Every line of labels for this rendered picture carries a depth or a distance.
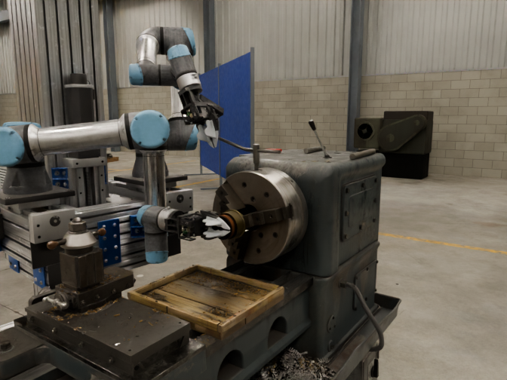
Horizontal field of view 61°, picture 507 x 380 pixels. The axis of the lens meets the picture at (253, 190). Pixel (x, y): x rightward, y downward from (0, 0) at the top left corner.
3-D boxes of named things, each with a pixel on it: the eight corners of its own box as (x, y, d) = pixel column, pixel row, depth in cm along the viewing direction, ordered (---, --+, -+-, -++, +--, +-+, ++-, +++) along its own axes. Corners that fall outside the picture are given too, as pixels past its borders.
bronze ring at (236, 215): (228, 205, 139) (209, 210, 132) (250, 209, 134) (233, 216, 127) (227, 233, 141) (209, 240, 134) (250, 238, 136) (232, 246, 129)
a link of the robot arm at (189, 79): (187, 84, 151) (203, 72, 146) (192, 96, 151) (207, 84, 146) (172, 82, 145) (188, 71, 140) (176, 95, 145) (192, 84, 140)
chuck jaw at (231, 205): (244, 213, 147) (225, 186, 150) (252, 204, 144) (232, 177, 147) (223, 219, 138) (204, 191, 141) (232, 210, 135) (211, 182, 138)
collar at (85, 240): (84, 237, 106) (83, 225, 105) (103, 243, 101) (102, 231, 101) (53, 245, 99) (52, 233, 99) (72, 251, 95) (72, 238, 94)
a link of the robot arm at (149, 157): (135, 111, 154) (142, 242, 162) (133, 110, 143) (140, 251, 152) (168, 111, 156) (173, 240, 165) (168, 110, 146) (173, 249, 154)
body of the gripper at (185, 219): (192, 242, 128) (164, 236, 135) (211, 236, 134) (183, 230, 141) (191, 217, 126) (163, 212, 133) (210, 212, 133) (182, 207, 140)
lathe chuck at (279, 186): (228, 248, 161) (228, 164, 155) (302, 265, 143) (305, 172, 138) (213, 254, 154) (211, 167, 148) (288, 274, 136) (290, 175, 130)
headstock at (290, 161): (293, 223, 221) (294, 148, 214) (385, 238, 194) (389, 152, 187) (219, 253, 173) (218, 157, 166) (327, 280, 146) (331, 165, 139)
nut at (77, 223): (80, 228, 102) (79, 214, 102) (90, 231, 100) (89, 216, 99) (65, 232, 99) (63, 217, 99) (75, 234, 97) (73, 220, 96)
